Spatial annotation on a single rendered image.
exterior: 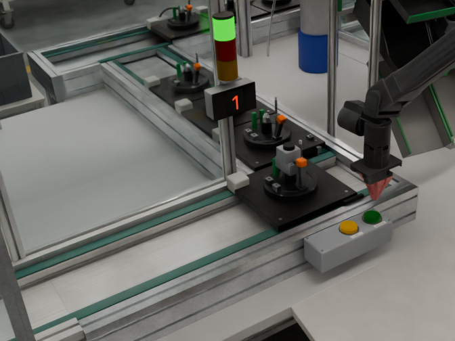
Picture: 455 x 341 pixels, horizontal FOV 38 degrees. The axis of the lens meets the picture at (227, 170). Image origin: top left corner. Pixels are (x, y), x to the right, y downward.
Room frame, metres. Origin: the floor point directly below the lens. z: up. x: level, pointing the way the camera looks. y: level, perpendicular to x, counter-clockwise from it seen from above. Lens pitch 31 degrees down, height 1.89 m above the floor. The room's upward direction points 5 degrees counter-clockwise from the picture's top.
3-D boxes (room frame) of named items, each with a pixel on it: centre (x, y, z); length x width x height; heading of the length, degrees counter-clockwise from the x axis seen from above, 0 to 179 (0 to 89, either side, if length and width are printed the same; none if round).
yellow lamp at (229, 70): (1.47, -0.02, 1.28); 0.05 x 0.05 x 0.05
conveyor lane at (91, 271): (1.33, 0.03, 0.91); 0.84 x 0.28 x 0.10; 118
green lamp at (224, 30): (1.47, -0.02, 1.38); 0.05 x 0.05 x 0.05
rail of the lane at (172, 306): (1.19, -0.07, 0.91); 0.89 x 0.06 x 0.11; 118
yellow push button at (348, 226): (1.22, -0.27, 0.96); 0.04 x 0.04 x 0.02
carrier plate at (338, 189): (1.41, -0.16, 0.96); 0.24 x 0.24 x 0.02; 28
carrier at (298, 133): (1.68, -0.12, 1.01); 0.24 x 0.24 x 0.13; 28
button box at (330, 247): (1.22, -0.27, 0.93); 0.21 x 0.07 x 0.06; 118
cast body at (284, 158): (1.42, -0.15, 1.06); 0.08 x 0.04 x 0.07; 28
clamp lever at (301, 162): (1.37, -0.18, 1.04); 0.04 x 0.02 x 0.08; 28
